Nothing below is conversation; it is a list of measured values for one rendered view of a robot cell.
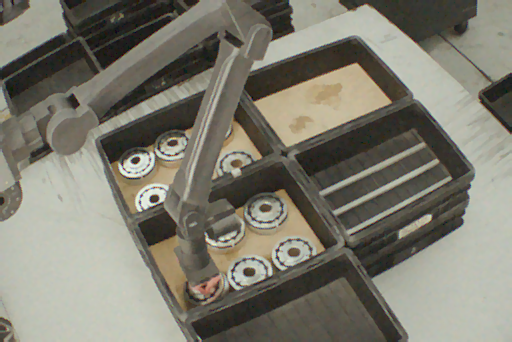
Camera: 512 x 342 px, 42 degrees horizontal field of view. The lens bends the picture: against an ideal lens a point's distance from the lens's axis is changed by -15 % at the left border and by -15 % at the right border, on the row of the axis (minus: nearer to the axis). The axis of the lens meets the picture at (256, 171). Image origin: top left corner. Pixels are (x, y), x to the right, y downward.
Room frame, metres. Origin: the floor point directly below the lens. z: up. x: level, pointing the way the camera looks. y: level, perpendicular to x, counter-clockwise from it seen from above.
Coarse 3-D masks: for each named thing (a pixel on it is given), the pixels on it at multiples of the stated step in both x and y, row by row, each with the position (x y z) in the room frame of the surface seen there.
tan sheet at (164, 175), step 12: (240, 132) 1.39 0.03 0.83; (228, 144) 1.35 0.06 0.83; (240, 144) 1.35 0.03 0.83; (252, 144) 1.34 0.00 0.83; (168, 168) 1.30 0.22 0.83; (120, 180) 1.28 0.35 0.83; (156, 180) 1.27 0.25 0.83; (168, 180) 1.26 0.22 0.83; (132, 192) 1.24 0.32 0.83; (132, 204) 1.20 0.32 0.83
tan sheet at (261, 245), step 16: (240, 208) 1.15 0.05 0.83; (288, 208) 1.13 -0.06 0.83; (288, 224) 1.08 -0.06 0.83; (304, 224) 1.08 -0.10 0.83; (176, 240) 1.07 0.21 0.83; (256, 240) 1.05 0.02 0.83; (272, 240) 1.04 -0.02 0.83; (160, 256) 1.03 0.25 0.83; (176, 256) 1.03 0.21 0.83; (224, 256) 1.01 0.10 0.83; (240, 256) 1.01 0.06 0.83; (176, 272) 0.98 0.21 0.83; (224, 272) 0.97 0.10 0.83; (176, 288) 0.93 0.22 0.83
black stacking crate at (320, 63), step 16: (336, 48) 1.59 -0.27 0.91; (352, 48) 1.61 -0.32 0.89; (288, 64) 1.54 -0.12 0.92; (304, 64) 1.55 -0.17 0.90; (320, 64) 1.57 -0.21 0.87; (336, 64) 1.59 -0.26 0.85; (368, 64) 1.55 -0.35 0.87; (256, 80) 1.50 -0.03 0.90; (272, 80) 1.52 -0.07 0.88; (288, 80) 1.53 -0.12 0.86; (304, 80) 1.55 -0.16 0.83; (384, 80) 1.48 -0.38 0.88; (256, 96) 1.50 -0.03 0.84; (400, 96) 1.40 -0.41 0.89
